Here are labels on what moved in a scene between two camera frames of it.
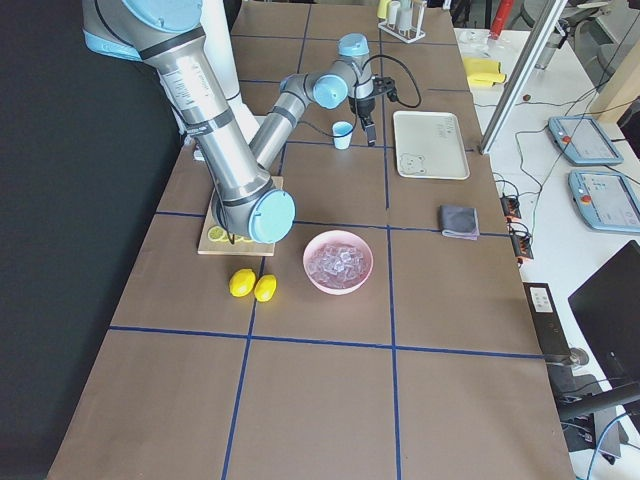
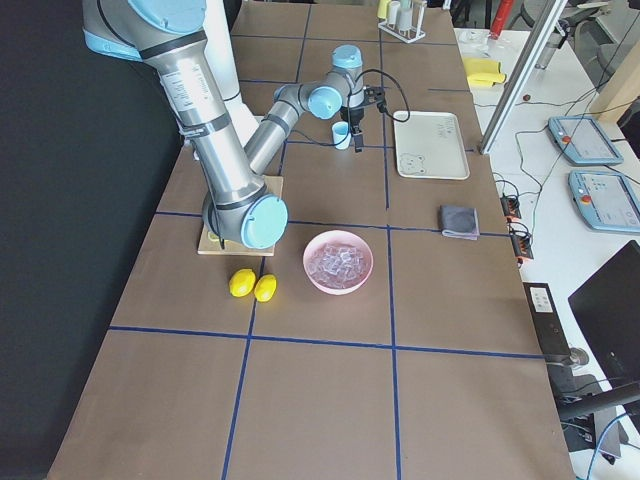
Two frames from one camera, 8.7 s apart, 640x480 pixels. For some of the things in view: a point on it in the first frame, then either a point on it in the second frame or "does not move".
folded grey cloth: [460, 222] does not move
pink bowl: [338, 262] does not move
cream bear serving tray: [429, 145] does not move
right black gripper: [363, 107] -> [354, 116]
